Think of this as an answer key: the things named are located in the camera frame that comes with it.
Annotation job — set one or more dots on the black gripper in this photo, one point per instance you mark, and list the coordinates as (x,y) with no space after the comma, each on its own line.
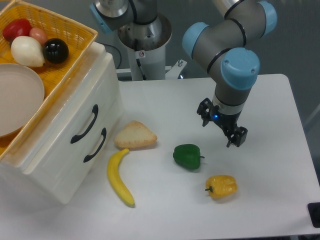
(225,117)

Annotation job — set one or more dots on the white top drawer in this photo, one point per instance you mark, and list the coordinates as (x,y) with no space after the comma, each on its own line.
(55,156)

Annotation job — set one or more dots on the black top drawer handle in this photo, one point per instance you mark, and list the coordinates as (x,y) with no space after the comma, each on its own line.
(87,126)

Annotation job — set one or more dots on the black drawer handle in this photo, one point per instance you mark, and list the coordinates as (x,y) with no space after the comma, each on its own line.
(87,126)
(99,146)

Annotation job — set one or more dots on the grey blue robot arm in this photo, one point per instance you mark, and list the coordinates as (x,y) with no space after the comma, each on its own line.
(220,50)

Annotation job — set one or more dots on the white drawer cabinet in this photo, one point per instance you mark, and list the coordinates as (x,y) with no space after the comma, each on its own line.
(62,189)

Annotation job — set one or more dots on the green bell pepper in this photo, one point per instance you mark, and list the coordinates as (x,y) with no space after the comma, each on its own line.
(187,156)

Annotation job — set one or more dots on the yellow bell pepper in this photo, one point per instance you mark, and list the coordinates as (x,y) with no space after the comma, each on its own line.
(220,186)

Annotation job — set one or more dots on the triangular bread slice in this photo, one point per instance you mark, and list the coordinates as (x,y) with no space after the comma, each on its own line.
(135,135)

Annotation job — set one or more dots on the yellow banana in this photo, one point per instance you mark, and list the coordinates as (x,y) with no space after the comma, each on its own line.
(115,180)

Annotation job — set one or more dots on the black corner device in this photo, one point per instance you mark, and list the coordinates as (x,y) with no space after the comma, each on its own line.
(314,213)

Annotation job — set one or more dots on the yellow wicker basket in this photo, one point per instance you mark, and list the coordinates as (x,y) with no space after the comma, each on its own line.
(68,41)

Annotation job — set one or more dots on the black ball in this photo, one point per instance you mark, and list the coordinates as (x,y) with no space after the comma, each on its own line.
(55,51)

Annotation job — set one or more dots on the pink plate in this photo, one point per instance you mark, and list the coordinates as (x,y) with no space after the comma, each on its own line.
(21,95)

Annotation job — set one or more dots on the pink egg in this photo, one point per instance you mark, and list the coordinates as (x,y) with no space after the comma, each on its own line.
(39,35)

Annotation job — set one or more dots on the white onion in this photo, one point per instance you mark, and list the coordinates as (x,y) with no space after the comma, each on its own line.
(27,51)

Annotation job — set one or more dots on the red tomato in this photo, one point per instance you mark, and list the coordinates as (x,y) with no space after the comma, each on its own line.
(16,28)

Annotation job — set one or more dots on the metal table bracket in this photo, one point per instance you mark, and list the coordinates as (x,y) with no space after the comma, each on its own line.
(174,72)

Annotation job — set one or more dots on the black lower drawer handle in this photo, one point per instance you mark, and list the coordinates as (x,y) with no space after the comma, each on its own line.
(99,146)

